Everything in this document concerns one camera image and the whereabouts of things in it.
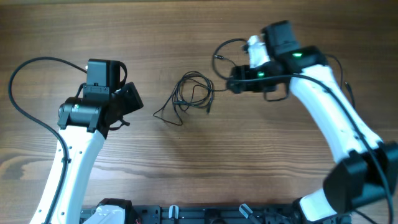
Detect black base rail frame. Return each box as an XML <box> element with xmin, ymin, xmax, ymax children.
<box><xmin>80</xmin><ymin>203</ymin><xmax>352</xmax><ymax>224</ymax></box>

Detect black usb cable bundle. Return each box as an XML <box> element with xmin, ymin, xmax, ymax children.
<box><xmin>152</xmin><ymin>70</ymin><xmax>231</xmax><ymax>127</ymax></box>

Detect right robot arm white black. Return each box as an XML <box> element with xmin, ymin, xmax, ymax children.
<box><xmin>226</xmin><ymin>21</ymin><xmax>397</xmax><ymax>223</ymax></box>

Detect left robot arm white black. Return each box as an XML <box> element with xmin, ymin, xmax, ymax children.
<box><xmin>31</xmin><ymin>59</ymin><xmax>143</xmax><ymax>223</ymax></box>

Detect black usb cable end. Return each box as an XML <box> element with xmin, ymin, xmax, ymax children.
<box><xmin>325</xmin><ymin>54</ymin><xmax>356</xmax><ymax>109</ymax></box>

